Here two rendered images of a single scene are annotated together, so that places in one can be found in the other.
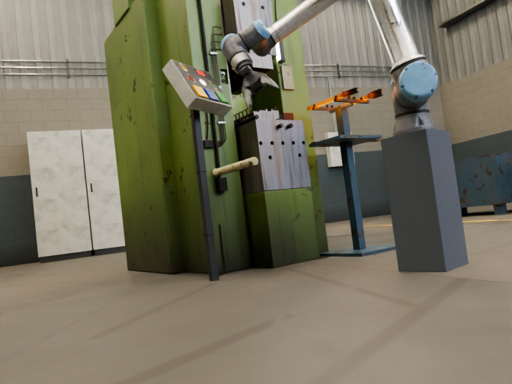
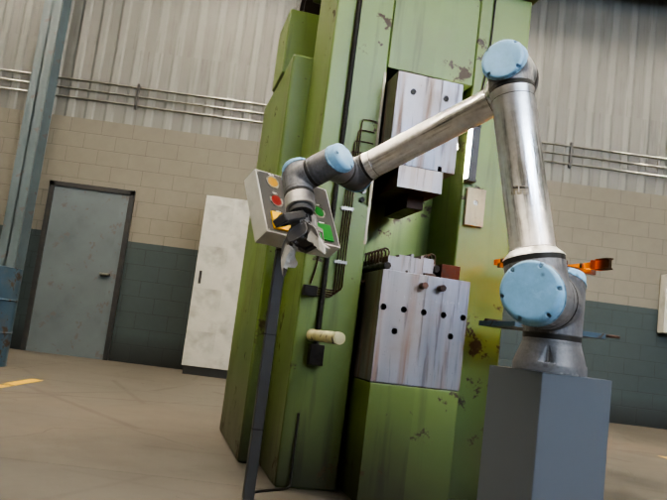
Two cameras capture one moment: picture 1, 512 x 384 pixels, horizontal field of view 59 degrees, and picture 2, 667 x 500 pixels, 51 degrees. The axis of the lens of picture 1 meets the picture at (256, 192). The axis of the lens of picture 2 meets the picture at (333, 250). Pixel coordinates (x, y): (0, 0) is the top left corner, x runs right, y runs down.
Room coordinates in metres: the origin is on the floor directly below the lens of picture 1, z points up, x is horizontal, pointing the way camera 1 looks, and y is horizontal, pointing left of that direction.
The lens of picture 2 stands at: (0.12, -0.84, 0.62)
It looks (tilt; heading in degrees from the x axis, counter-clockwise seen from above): 7 degrees up; 21
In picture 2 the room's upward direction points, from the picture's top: 7 degrees clockwise
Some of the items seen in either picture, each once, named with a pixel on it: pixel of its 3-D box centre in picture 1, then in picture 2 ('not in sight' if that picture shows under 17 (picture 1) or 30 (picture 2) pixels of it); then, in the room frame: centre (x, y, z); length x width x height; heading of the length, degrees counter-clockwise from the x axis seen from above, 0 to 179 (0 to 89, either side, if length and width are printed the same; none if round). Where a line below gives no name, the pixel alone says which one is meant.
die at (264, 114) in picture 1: (249, 123); (394, 267); (3.08, -0.01, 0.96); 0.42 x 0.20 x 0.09; 34
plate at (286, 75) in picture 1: (286, 78); (474, 207); (3.19, -0.32, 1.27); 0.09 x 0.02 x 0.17; 124
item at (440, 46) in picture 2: not in sight; (418, 45); (3.23, 0.04, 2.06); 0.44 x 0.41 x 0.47; 34
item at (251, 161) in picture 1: (234, 167); (325, 336); (2.64, 0.11, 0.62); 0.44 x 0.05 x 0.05; 34
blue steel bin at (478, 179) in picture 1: (475, 187); not in sight; (6.10, -2.92, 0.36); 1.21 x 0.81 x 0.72; 28
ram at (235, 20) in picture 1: (244, 36); (418, 136); (3.10, -0.05, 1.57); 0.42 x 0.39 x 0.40; 34
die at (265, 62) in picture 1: (242, 71); (403, 187); (3.08, -0.01, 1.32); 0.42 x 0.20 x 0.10; 34
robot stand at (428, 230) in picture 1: (424, 200); (538, 490); (2.06, -0.74, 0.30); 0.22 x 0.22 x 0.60; 42
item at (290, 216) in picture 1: (267, 228); (386, 435); (3.12, -0.05, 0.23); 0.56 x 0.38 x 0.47; 34
